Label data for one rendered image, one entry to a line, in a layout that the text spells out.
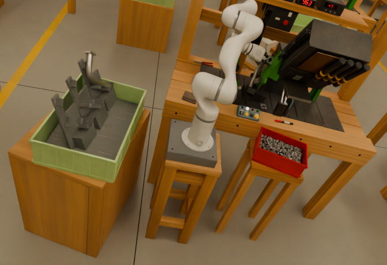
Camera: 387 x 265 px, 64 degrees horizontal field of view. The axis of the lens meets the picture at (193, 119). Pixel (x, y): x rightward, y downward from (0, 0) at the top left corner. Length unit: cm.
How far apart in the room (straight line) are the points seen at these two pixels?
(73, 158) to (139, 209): 105
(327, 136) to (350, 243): 113
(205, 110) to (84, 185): 72
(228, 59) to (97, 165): 83
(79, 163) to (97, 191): 18
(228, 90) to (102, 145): 73
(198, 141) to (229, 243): 108
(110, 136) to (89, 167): 26
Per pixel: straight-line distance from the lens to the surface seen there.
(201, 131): 167
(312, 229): 299
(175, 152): 168
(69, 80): 169
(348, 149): 241
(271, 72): 217
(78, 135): 170
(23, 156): 180
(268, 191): 247
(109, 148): 174
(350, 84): 283
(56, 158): 165
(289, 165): 198
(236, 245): 257
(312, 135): 226
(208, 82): 152
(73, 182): 173
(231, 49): 160
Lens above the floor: 214
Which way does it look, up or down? 40 degrees down
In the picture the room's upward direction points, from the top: 18 degrees clockwise
